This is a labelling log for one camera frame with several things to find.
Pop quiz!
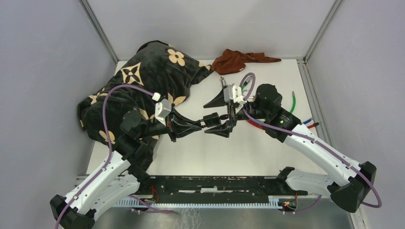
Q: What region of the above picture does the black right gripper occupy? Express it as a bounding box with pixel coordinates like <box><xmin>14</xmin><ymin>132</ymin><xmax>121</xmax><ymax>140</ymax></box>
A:
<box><xmin>204</xmin><ymin>86</ymin><xmax>269</xmax><ymax>137</ymax></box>

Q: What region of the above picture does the black padlock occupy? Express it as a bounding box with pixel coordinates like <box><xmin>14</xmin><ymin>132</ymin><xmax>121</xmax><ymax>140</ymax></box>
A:
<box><xmin>202</xmin><ymin>112</ymin><xmax>222</xmax><ymax>128</ymax></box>

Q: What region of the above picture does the brown crumpled cloth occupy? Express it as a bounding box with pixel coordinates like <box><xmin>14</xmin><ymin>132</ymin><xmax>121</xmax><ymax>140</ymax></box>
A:
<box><xmin>211</xmin><ymin>49</ymin><xmax>282</xmax><ymax>75</ymax></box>

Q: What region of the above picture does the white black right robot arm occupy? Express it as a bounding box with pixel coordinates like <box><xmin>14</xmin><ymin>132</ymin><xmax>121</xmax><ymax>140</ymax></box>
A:
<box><xmin>204</xmin><ymin>84</ymin><xmax>377</xmax><ymax>213</ymax></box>

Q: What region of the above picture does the blue cable lock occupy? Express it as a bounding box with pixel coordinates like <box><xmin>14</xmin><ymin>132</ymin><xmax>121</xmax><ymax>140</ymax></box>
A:
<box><xmin>246</xmin><ymin>117</ymin><xmax>315</xmax><ymax>125</ymax></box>

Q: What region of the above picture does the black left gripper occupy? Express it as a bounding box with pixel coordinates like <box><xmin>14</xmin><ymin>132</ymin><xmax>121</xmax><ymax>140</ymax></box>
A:
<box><xmin>137</xmin><ymin>106</ymin><xmax>202</xmax><ymax>141</ymax></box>

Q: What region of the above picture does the red cable lock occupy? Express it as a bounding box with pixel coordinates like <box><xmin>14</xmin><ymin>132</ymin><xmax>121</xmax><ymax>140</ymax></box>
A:
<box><xmin>247</xmin><ymin>121</ymin><xmax>320</xmax><ymax>130</ymax></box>

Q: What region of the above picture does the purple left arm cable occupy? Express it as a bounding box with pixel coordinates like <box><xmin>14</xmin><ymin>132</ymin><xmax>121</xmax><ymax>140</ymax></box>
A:
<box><xmin>54</xmin><ymin>84</ymin><xmax>160</xmax><ymax>229</ymax></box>

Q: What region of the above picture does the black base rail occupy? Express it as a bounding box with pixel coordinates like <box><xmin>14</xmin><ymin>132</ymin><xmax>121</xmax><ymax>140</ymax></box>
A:
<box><xmin>135</xmin><ymin>176</ymin><xmax>308</xmax><ymax>204</ymax></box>

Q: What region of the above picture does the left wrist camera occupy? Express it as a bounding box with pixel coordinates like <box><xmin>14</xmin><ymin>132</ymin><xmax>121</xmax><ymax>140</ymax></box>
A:
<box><xmin>155</xmin><ymin>99</ymin><xmax>171</xmax><ymax>126</ymax></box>

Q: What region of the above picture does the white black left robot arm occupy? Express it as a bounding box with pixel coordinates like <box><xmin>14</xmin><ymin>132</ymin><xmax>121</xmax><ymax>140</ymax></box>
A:
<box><xmin>50</xmin><ymin>108</ymin><xmax>209</xmax><ymax>229</ymax></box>

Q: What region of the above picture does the green cable lock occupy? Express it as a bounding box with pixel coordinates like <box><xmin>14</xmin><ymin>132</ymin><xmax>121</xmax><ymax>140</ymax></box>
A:
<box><xmin>243</xmin><ymin>83</ymin><xmax>296</xmax><ymax>122</ymax></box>

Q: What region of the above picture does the black floral patterned blanket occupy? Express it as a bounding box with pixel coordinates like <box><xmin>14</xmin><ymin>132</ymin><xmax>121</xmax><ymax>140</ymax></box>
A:
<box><xmin>77</xmin><ymin>40</ymin><xmax>213</xmax><ymax>173</ymax></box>

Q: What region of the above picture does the white slotted cable duct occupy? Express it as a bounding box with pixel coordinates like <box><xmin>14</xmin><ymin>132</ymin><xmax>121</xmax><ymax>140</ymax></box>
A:
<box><xmin>113</xmin><ymin>197</ymin><xmax>282</xmax><ymax>210</ymax></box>

